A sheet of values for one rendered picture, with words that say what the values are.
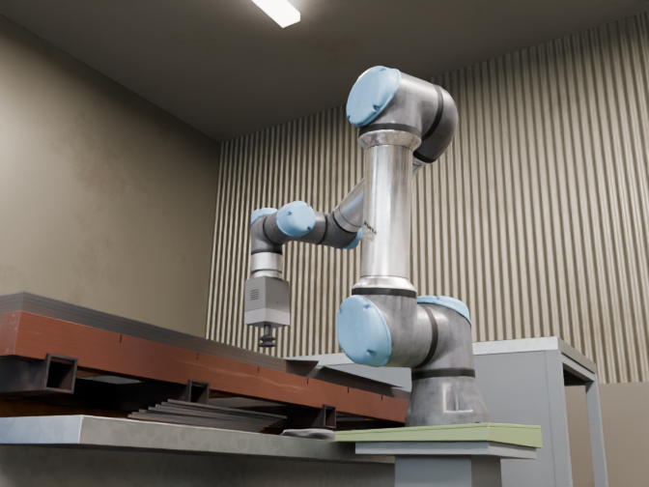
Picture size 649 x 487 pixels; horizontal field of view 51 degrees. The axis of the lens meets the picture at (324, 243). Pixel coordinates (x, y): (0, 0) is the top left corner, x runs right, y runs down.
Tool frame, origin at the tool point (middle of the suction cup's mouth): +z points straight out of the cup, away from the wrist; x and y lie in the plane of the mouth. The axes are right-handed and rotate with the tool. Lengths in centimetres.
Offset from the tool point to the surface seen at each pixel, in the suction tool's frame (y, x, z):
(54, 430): 70, 30, 20
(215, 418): 38.8, 23.9, 18.0
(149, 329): 39.0, 7.4, 2.1
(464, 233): -258, -68, -104
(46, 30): -79, -251, -235
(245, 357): 11.9, 4.6, 4.0
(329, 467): -8.0, 10.2, 26.2
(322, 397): -11.0, 6.4, 11.3
